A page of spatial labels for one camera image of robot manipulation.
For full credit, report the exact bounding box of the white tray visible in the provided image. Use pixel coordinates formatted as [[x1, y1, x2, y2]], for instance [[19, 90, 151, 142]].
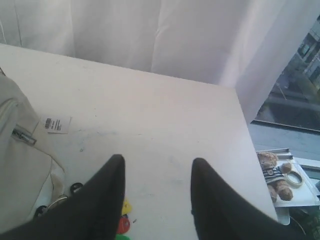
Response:
[[256, 148, 320, 208]]

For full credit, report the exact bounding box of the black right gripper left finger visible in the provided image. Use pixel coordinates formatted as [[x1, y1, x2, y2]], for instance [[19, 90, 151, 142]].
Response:
[[0, 154, 125, 240]]

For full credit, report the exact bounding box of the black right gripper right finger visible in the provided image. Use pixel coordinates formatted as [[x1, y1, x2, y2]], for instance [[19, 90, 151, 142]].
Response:
[[190, 158, 308, 240]]

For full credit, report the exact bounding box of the roll of tape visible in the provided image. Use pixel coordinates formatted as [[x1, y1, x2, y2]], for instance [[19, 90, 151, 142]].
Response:
[[284, 171, 304, 188]]

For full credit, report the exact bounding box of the white paper hang tag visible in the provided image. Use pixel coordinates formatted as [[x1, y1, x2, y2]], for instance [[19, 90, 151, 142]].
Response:
[[41, 115, 72, 134]]

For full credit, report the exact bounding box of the brown teddy bear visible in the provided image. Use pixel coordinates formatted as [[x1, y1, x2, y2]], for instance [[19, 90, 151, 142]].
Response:
[[257, 151, 293, 203]]

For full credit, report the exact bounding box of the colourful key tag bunch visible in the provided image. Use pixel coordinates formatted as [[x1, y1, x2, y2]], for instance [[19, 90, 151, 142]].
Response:
[[33, 182, 132, 240]]

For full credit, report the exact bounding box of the cream duffel bag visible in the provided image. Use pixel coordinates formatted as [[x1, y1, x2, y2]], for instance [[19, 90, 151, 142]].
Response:
[[0, 73, 65, 232]]

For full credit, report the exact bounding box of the white curtain backdrop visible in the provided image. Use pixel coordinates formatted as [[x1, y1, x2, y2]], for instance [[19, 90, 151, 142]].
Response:
[[0, 0, 320, 123]]

